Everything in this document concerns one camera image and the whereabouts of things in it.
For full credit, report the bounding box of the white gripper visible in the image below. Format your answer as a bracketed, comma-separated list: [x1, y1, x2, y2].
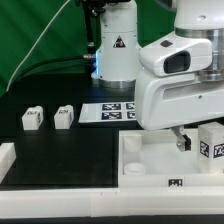
[134, 33, 224, 152]

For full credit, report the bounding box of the white square tabletop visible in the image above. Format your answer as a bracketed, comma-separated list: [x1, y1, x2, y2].
[118, 129, 224, 188]

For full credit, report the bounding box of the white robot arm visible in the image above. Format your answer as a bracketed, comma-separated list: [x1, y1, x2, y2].
[92, 0, 224, 151]

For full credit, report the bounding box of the paper sheet with four tags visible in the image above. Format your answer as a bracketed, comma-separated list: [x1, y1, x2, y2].
[79, 102, 136, 123]

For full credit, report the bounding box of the white obstacle fence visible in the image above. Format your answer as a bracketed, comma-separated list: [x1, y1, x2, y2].
[0, 142, 224, 220]

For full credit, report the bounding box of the black cable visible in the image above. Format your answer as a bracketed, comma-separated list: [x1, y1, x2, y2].
[16, 55, 98, 81]

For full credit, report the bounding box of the white cable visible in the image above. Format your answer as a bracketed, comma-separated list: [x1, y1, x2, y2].
[5, 0, 72, 93]

